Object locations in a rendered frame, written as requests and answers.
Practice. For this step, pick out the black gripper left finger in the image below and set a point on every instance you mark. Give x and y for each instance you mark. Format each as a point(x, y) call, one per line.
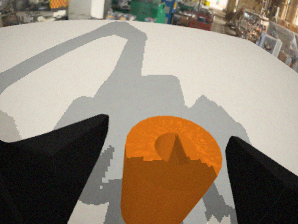
point(42, 177)

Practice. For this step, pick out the orange knob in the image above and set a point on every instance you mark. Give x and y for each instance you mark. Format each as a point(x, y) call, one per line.
point(169, 163)

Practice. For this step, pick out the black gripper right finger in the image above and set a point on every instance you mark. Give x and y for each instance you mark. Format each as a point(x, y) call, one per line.
point(264, 192)

